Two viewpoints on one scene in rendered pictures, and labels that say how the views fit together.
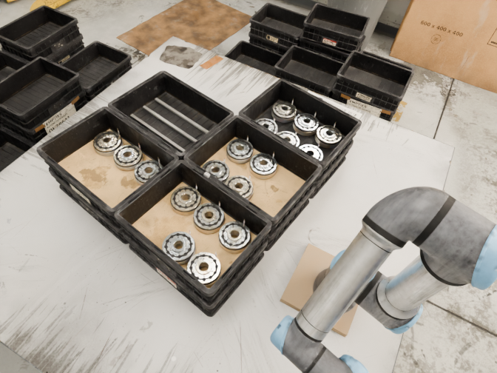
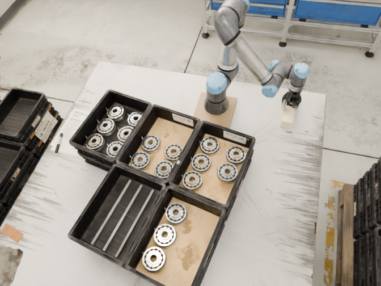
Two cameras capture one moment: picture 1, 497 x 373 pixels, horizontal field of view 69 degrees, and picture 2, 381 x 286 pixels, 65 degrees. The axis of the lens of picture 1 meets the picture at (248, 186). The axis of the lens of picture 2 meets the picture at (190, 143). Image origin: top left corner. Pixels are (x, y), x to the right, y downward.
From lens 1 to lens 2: 111 cm
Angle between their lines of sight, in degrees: 46
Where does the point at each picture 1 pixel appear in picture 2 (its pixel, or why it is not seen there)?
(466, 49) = not seen: outside the picture
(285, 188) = (164, 130)
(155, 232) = (220, 192)
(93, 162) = (174, 264)
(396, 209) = (231, 25)
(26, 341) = (305, 256)
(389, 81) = (15, 107)
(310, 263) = (203, 118)
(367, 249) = (242, 42)
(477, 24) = not seen: outside the picture
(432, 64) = not seen: outside the picture
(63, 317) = (283, 240)
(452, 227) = (236, 7)
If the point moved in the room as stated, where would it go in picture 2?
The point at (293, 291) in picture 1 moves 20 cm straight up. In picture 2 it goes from (223, 122) to (223, 101)
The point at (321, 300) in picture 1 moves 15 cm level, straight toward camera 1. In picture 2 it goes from (261, 66) to (292, 75)
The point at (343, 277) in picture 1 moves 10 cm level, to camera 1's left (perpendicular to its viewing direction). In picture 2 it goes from (252, 54) to (258, 70)
